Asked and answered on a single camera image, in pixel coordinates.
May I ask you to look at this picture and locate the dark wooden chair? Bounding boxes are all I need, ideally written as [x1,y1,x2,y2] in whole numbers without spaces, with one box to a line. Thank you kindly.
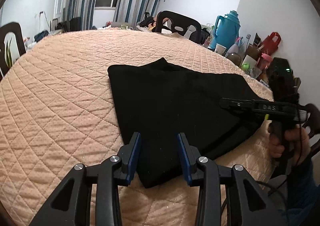
[152,11,202,43]
[0,22,27,74]
[304,103,320,140]

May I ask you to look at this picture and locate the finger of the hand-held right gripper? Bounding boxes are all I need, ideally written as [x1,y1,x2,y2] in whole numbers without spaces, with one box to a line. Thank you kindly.
[218,97,255,114]

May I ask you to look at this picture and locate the pink lidded bottle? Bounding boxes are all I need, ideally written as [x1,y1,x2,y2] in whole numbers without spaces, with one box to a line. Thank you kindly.
[259,53,273,70]

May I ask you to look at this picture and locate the black cable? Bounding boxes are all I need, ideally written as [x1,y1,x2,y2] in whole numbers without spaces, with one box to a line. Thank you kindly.
[259,176,290,198]

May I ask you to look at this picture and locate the peach quilted blanket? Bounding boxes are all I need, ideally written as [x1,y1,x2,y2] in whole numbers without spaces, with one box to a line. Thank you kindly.
[0,28,278,226]

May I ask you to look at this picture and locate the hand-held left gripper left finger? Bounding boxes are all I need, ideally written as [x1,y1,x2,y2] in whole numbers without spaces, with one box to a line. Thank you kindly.
[30,132,142,226]

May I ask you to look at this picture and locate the person's right forearm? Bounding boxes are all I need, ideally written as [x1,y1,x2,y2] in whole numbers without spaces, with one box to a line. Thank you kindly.
[282,159,320,226]

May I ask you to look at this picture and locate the red bag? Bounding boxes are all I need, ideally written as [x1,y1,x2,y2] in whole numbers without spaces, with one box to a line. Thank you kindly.
[259,32,282,54]

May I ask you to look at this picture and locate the black handbag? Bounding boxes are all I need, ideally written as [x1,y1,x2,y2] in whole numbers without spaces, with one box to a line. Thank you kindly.
[34,30,50,42]

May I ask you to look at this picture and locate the pale purple bottle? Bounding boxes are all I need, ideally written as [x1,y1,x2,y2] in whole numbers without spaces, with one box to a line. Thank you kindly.
[226,38,244,58]

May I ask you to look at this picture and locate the teal thermos jug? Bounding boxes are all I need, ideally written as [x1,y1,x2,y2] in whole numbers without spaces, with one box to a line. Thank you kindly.
[209,10,242,50]

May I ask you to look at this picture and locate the green plant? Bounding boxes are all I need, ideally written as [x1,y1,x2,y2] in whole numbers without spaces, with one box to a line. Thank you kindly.
[4,38,14,67]

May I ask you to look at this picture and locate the black bag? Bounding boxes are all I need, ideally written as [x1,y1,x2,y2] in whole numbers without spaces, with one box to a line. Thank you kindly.
[56,21,70,32]

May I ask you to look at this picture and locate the black stacked crates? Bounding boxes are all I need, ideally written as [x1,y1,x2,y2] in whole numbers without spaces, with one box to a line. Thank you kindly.
[70,17,82,31]

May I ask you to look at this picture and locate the black pants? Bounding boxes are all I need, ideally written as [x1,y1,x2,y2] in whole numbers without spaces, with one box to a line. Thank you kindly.
[107,57,274,189]

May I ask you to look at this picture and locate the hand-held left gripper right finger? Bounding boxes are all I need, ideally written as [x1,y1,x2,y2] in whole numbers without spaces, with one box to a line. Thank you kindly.
[176,133,283,226]

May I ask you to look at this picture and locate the person's right hand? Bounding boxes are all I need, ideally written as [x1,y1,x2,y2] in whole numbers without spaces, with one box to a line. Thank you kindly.
[269,126,312,167]

